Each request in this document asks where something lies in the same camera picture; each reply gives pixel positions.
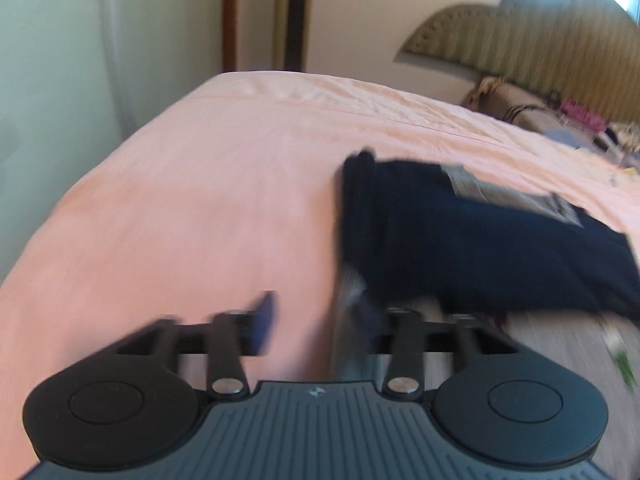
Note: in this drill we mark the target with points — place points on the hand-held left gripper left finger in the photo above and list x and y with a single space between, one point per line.
262 320

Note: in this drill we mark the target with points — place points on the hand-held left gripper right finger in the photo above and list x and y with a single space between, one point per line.
367 317

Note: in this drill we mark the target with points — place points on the navy blue shorts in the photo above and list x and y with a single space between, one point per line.
450 240

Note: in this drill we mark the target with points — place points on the grey knit sweater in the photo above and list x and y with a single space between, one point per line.
555 345

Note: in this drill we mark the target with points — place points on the pile of colourful clothes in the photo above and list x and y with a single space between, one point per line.
600 132

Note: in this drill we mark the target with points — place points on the pink bed sheet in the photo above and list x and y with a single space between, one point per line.
200 210

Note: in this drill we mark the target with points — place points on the patterned beige pillow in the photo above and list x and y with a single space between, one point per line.
510 100

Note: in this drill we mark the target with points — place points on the gold black standing air conditioner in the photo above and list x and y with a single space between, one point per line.
294 15

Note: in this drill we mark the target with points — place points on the white wardrobe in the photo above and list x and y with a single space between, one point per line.
60 85

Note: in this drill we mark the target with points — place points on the olive upholstered headboard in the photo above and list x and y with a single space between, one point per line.
525 45

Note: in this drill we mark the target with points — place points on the brown wooden door frame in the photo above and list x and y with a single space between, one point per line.
231 15

